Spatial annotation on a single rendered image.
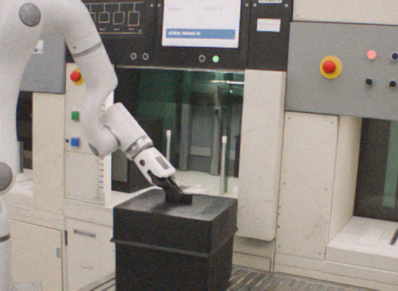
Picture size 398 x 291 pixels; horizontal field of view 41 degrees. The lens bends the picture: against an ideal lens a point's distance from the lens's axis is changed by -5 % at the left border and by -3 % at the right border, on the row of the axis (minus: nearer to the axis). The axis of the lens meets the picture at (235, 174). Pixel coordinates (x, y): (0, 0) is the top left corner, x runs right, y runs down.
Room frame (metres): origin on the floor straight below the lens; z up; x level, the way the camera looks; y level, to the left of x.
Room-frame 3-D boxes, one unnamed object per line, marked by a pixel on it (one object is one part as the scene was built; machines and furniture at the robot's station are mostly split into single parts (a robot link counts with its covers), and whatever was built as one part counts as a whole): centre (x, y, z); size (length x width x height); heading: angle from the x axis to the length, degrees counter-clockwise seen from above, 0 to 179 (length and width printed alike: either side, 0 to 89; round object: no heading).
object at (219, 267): (1.53, 0.16, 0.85); 0.28 x 0.28 x 0.17; 76
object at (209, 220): (1.53, 0.16, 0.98); 0.29 x 0.29 x 0.13; 76
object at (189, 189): (2.20, 0.24, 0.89); 0.22 x 0.21 x 0.04; 157
